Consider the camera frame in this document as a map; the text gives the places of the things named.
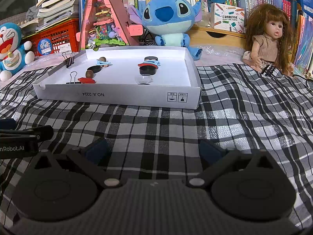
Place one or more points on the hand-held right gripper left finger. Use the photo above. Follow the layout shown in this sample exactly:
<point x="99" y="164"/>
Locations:
<point x="95" y="151"/>

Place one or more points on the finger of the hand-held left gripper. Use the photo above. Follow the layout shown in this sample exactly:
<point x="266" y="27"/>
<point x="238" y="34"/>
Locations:
<point x="36" y="132"/>
<point x="7" y="124"/>

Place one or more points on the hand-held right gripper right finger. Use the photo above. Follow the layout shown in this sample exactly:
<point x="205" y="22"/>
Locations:
<point x="210" y="151"/>

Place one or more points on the white cardboard box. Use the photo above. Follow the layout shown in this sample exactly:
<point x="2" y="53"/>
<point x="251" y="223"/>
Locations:
<point x="122" y="95"/>

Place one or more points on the black binder clip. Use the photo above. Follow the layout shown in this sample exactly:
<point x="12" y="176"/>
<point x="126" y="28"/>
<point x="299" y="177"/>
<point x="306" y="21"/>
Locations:
<point x="72" y="79"/>
<point x="69" y="61"/>

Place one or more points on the black round lid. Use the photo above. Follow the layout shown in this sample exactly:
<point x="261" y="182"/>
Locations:
<point x="94" y="69"/>

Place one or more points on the clear glass jar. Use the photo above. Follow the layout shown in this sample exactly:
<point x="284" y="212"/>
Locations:
<point x="144" y="80"/>

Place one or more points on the light blue hair clip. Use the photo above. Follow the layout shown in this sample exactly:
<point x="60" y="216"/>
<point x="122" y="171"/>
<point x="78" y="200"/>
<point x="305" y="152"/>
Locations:
<point x="151" y="59"/>
<point x="104" y="63"/>

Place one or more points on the black round jar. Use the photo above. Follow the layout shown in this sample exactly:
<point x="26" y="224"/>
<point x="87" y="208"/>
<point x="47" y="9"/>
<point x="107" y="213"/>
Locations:
<point x="146" y="71"/>

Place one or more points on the black white plaid blanket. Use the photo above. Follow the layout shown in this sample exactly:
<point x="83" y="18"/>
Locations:
<point x="146" y="127"/>

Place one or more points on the blue robot cat plush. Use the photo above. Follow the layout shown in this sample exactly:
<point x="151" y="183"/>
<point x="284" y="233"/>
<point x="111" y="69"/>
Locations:
<point x="11" y="51"/>

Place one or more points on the red plastic basket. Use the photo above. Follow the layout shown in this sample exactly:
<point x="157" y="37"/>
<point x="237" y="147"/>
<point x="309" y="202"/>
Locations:
<point x="61" y="36"/>

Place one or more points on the grey cloth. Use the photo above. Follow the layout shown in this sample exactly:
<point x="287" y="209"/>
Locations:
<point x="31" y="13"/>

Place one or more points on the wooden drawer box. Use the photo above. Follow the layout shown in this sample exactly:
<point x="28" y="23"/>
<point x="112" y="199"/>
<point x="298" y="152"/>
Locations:
<point x="203" y="38"/>

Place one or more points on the brown-haired baby doll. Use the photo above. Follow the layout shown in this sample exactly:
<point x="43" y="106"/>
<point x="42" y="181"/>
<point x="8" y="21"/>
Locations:
<point x="266" y="41"/>

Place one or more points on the stack of worn books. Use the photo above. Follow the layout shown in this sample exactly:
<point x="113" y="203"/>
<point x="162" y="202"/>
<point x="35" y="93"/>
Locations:
<point x="56" y="7"/>

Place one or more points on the white pipe rack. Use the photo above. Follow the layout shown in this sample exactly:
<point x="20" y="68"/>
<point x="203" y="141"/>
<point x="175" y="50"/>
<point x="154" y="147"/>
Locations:
<point x="309" y="71"/>

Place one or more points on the pink triangular miniature house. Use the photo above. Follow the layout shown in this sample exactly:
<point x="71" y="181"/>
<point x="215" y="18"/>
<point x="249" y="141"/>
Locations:
<point x="105" y="17"/>

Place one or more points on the white pocket printer box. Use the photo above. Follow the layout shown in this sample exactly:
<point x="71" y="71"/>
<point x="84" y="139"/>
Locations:
<point x="227" y="17"/>

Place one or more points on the blue alien plush toy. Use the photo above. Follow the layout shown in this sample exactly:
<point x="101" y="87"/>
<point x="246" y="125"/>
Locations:
<point x="168" y="17"/>

